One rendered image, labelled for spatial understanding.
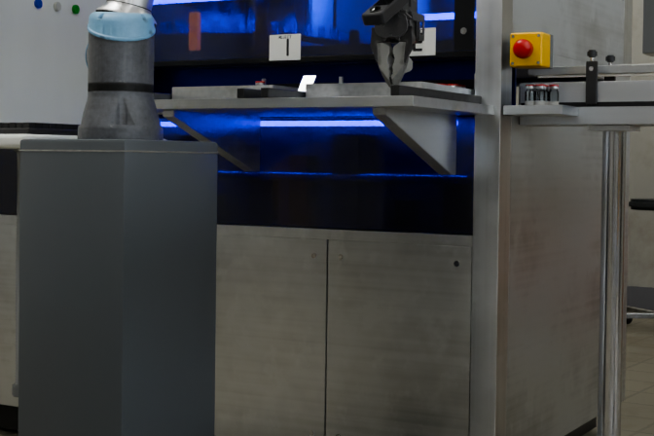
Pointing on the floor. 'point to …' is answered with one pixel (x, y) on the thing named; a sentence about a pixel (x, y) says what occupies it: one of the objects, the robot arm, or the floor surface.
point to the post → (491, 192)
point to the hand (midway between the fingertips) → (391, 81)
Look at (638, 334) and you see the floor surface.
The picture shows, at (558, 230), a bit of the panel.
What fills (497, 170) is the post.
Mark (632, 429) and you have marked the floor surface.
